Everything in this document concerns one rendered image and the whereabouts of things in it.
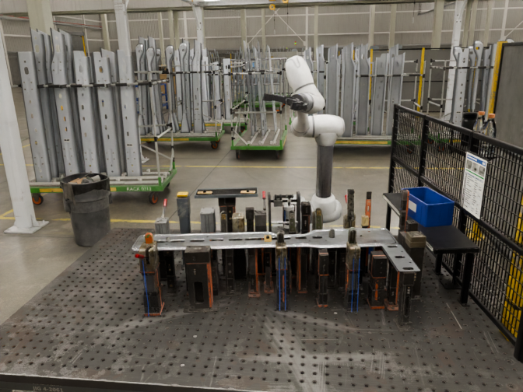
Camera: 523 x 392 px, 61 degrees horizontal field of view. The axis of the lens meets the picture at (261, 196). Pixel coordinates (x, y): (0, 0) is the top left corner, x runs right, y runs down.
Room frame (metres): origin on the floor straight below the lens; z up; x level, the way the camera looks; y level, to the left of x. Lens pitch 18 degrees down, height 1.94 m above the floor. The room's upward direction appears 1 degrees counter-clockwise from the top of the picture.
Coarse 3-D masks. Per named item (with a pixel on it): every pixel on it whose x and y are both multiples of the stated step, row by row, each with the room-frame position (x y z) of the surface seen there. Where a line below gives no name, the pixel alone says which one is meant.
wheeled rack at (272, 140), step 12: (228, 72) 8.34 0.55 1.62; (240, 72) 8.66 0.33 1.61; (252, 72) 8.32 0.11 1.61; (264, 72) 8.29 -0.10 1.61; (276, 72) 8.28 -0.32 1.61; (240, 108) 9.30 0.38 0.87; (276, 132) 9.68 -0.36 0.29; (240, 144) 8.48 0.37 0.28; (252, 144) 8.46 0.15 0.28; (264, 144) 8.43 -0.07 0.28; (276, 144) 8.40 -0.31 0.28; (276, 156) 8.28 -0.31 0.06
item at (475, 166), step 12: (468, 156) 2.18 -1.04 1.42; (480, 156) 2.05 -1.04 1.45; (468, 168) 2.16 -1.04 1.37; (480, 168) 2.04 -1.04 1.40; (468, 180) 2.15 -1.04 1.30; (480, 180) 2.03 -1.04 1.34; (468, 192) 2.13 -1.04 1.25; (480, 192) 2.01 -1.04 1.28; (468, 204) 2.12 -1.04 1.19; (480, 204) 2.00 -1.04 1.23; (480, 216) 1.98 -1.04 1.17
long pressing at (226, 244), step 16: (144, 240) 2.19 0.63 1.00; (160, 240) 2.19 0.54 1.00; (208, 240) 2.17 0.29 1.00; (224, 240) 2.17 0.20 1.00; (240, 240) 2.16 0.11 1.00; (256, 240) 2.16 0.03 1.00; (272, 240) 2.15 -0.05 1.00; (288, 240) 2.15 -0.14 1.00; (304, 240) 2.14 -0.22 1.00; (320, 240) 2.14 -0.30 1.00; (336, 240) 2.13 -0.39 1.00; (368, 240) 2.12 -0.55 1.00; (384, 240) 2.12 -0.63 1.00
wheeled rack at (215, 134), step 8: (160, 72) 9.73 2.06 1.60; (176, 72) 9.70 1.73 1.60; (184, 72) 9.56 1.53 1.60; (192, 72) 9.67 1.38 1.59; (200, 72) 9.60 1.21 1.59; (208, 72) 9.66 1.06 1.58; (216, 128) 9.33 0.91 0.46; (144, 136) 9.52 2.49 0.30; (152, 136) 9.51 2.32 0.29; (168, 136) 9.49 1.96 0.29; (176, 136) 9.47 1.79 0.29; (184, 136) 9.46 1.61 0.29; (192, 136) 9.45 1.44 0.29; (200, 136) 9.43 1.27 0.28; (208, 136) 9.42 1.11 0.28; (216, 136) 9.32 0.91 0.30; (216, 144) 9.46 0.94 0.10
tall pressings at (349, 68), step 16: (336, 48) 9.19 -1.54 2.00; (352, 48) 8.90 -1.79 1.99; (336, 64) 8.97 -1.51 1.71; (352, 64) 8.93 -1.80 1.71; (368, 64) 9.06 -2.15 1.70; (384, 64) 9.04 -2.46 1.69; (400, 64) 9.00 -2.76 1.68; (336, 80) 8.95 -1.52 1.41; (352, 80) 8.92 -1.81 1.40; (368, 80) 9.05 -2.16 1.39; (384, 80) 9.00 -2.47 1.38; (400, 80) 8.98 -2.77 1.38; (336, 96) 8.92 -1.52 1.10; (352, 96) 8.89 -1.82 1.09; (368, 96) 9.01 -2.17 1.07; (384, 96) 8.95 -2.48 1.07; (400, 96) 8.91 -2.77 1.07; (336, 112) 8.89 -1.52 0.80; (352, 112) 8.83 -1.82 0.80; (352, 128) 8.79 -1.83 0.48
